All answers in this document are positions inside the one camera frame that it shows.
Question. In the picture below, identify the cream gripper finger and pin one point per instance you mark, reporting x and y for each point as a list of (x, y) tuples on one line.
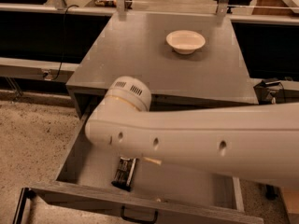
[(155, 161)]

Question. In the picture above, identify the black device on shelf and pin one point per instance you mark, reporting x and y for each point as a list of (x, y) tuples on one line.
[(272, 91)]

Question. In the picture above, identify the black metal stand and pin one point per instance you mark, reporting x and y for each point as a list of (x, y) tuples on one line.
[(270, 193)]

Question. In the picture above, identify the cardboard box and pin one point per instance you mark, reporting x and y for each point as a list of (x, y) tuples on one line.
[(291, 200)]

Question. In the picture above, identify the grey metal rail shelf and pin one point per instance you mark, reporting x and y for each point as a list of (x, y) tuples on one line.
[(36, 70)]

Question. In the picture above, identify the grey open top drawer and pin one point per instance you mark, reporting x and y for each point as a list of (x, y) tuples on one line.
[(180, 195)]

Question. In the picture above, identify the grey cabinet counter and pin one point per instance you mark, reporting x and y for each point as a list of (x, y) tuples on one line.
[(135, 45)]

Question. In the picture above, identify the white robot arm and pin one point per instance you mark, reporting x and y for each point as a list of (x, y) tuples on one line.
[(257, 142)]

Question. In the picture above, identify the dark rxbar chocolate bar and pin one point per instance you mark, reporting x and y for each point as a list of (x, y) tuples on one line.
[(124, 174)]

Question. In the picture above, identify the black drawer handle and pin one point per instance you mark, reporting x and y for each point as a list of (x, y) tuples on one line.
[(138, 217)]

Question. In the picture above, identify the white bowl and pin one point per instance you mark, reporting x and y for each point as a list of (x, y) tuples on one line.
[(185, 42)]

